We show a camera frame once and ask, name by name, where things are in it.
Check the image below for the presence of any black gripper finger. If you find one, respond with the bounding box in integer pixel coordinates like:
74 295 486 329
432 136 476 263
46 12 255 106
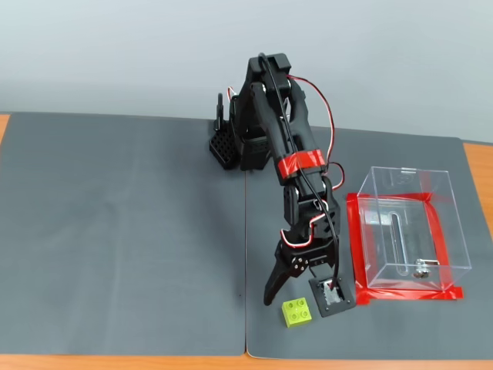
309 264 329 284
263 239 311 306

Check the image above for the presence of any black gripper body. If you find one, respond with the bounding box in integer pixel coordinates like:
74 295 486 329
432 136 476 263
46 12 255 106
304 227 340 279

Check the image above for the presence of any green lego block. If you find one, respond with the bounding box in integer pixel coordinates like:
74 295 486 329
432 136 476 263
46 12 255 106
280 297 314 330

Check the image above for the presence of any transparent acrylic box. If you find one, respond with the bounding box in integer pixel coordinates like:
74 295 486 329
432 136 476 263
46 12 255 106
357 165 473 292

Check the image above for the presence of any silver metal box latch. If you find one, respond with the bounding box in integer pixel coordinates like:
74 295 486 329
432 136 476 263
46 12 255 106
413 258 441 280

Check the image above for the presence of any red tape strip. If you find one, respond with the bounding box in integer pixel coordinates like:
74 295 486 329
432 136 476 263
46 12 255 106
354 286 464 307
345 192 371 306
346 190 437 204
424 199 454 292

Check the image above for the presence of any red tape band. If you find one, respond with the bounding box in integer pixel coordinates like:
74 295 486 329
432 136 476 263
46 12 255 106
277 149 325 181

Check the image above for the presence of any gray table mat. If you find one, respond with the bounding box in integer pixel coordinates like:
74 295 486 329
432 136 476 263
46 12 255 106
244 123 493 362
0 111 247 357

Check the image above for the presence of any black table clamp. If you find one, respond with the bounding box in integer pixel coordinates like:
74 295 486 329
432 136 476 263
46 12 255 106
213 92 230 132

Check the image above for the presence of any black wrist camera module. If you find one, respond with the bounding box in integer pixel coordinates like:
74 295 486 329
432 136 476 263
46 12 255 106
308 274 356 319

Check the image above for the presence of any black perforated base mount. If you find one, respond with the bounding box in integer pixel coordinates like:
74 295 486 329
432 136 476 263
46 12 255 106
207 129 239 171

